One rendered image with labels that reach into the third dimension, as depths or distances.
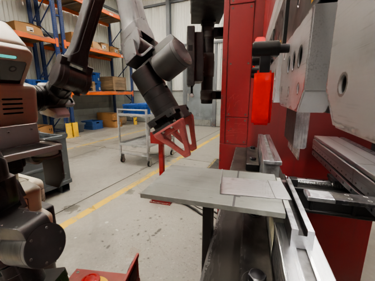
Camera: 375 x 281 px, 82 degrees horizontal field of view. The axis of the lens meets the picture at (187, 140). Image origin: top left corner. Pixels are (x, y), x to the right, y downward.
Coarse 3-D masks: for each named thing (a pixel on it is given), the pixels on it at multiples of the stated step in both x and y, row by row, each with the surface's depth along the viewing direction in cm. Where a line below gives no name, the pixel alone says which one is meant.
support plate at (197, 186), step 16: (160, 176) 50; (176, 176) 50; (192, 176) 50; (208, 176) 50; (224, 176) 50; (240, 176) 50; (256, 176) 50; (272, 176) 50; (144, 192) 42; (160, 192) 42; (176, 192) 42; (192, 192) 42; (208, 192) 42; (272, 192) 42; (224, 208) 38; (240, 208) 37; (256, 208) 36; (272, 208) 36
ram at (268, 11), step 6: (270, 0) 70; (282, 0) 37; (270, 6) 68; (270, 12) 66; (276, 12) 47; (264, 18) 109; (270, 18) 65; (276, 18) 46; (264, 24) 105; (264, 30) 101; (270, 30) 62; (270, 36) 60
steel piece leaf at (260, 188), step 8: (224, 184) 46; (232, 184) 46; (240, 184) 46; (248, 184) 46; (256, 184) 46; (264, 184) 46; (224, 192) 42; (232, 192) 42; (240, 192) 42; (248, 192) 42; (256, 192) 42; (264, 192) 42
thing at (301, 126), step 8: (288, 112) 43; (296, 112) 35; (288, 120) 42; (296, 120) 35; (304, 120) 35; (288, 128) 42; (296, 128) 36; (304, 128) 35; (288, 136) 41; (296, 136) 36; (304, 136) 35; (288, 144) 45; (296, 144) 36; (304, 144) 36; (296, 152) 37
